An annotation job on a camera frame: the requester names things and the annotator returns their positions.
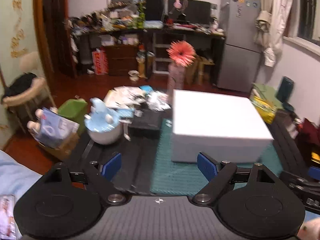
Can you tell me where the blue white plastic bag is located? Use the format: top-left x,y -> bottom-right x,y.
35,108 -> 79,148

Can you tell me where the black desk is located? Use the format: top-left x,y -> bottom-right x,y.
73,27 -> 225,79

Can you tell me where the black computer monitor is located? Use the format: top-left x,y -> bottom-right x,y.
168,0 -> 212,25

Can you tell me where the green cutting mat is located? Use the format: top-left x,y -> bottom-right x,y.
150,118 -> 284,197

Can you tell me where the silver refrigerator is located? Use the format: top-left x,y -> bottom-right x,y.
217,0 -> 261,93

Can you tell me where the white usb cable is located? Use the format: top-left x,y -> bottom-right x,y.
122,121 -> 132,141

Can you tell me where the white storage box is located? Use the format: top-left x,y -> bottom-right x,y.
171,133 -> 273,164

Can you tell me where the stack of papers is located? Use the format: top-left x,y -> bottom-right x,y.
103,86 -> 171,111

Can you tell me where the beige chair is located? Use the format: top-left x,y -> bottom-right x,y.
1,51 -> 56,132

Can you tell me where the white drawer unit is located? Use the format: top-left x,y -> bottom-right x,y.
152,33 -> 173,74

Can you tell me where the white box lid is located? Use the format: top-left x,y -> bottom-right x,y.
172,89 -> 273,141

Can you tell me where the white curtain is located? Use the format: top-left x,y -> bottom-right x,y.
254,0 -> 293,67

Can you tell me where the green small stool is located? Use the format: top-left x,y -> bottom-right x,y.
249,83 -> 283,109

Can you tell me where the red sign box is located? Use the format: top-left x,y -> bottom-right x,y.
92,49 -> 108,75

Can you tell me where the black product box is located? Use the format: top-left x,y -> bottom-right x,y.
129,109 -> 163,131

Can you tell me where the pink tea bottle vase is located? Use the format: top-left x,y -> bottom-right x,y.
167,63 -> 185,98

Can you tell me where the pink gerbera flower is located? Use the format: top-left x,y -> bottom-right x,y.
167,41 -> 196,67

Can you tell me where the blue white ceramic humidifier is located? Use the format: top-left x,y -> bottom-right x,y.
84,98 -> 123,145

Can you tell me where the small ceramic pot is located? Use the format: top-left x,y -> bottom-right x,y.
128,70 -> 139,82

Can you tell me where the smartphone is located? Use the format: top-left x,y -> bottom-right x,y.
0,194 -> 17,240

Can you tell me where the green trash bin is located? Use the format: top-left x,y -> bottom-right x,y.
58,99 -> 87,135

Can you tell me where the yellow panda tissue pack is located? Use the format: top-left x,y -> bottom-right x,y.
251,96 -> 276,124

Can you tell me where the person right hand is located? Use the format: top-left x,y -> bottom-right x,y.
297,217 -> 320,240

